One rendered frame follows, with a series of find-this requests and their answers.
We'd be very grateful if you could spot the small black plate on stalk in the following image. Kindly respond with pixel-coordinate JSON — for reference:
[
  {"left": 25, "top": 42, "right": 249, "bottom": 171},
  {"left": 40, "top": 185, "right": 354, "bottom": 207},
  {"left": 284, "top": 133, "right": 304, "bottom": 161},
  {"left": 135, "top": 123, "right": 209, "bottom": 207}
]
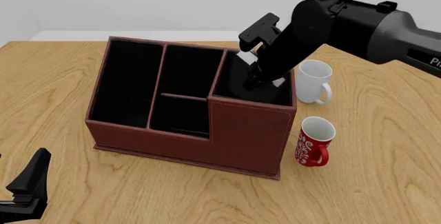
[{"left": 238, "top": 12, "right": 280, "bottom": 53}]

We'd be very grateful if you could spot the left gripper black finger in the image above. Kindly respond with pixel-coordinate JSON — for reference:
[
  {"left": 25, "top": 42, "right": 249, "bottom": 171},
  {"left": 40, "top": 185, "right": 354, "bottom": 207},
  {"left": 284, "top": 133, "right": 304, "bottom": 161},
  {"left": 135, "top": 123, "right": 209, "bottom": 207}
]
[{"left": 6, "top": 147, "right": 52, "bottom": 202}]

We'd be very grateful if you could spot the red-brown desk caddy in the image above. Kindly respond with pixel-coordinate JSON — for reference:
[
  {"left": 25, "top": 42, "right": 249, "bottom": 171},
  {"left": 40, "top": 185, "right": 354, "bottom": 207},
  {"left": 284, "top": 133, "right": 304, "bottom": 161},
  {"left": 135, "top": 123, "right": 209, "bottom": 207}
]
[{"left": 85, "top": 36, "right": 298, "bottom": 181}]

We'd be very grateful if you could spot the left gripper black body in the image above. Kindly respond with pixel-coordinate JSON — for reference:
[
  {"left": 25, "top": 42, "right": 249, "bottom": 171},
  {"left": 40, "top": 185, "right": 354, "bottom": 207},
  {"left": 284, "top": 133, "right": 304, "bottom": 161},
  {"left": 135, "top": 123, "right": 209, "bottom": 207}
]
[{"left": 0, "top": 194, "right": 49, "bottom": 221}]

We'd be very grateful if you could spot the white mug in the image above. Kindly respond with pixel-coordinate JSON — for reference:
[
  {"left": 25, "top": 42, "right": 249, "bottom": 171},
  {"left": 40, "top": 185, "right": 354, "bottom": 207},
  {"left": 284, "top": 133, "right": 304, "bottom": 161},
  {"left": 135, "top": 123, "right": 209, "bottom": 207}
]
[{"left": 294, "top": 59, "right": 334, "bottom": 105}]

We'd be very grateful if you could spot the red patterned mug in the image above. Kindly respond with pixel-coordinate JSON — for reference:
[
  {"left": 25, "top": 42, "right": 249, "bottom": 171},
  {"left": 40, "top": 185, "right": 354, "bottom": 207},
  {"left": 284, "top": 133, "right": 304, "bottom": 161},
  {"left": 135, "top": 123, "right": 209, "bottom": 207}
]
[{"left": 294, "top": 116, "right": 337, "bottom": 167}]

